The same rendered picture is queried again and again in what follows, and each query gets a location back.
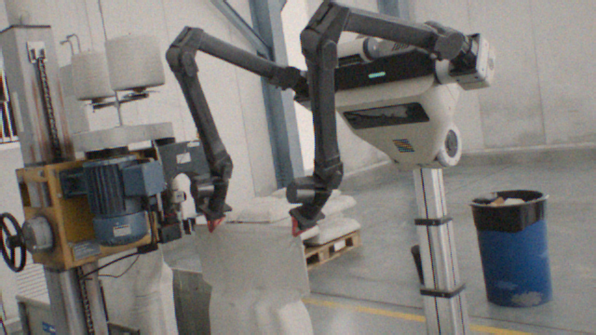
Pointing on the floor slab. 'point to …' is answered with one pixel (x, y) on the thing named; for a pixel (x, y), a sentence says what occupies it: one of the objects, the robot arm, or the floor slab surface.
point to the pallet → (319, 254)
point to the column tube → (40, 139)
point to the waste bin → (514, 247)
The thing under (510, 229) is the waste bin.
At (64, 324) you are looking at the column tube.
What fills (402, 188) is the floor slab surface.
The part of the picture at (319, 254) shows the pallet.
